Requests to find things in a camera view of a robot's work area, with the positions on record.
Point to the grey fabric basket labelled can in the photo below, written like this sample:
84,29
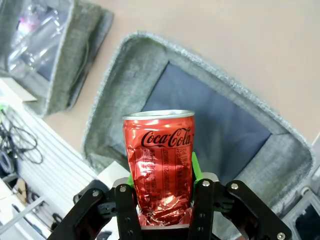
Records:
120,87

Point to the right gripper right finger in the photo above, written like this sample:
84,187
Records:
225,212

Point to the grey fabric basket labelled plastic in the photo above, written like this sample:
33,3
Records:
72,57

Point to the red Coca-Cola can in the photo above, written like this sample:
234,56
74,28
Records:
160,155

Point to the clear plastic water bottle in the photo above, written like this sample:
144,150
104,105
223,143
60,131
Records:
32,45

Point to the white paper label PLASTIC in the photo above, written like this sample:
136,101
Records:
12,87

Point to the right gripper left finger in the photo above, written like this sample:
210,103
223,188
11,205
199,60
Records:
105,215

